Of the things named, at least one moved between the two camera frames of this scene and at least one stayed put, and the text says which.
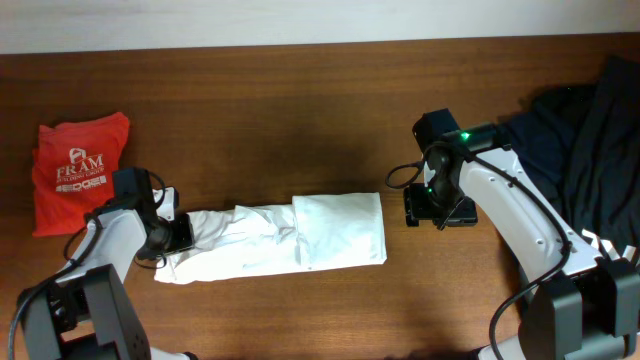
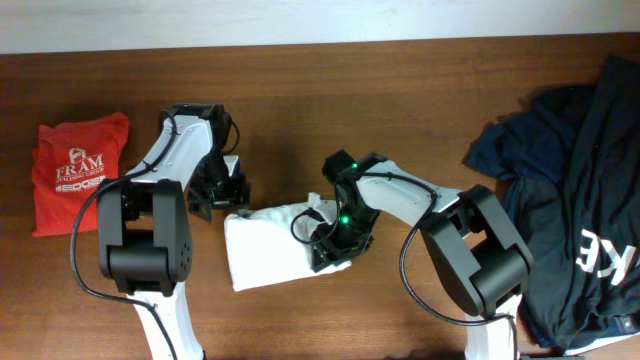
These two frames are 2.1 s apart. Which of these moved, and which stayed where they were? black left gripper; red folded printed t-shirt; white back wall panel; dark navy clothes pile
Moved: black left gripper
Stayed: red folded printed t-shirt; dark navy clothes pile; white back wall panel
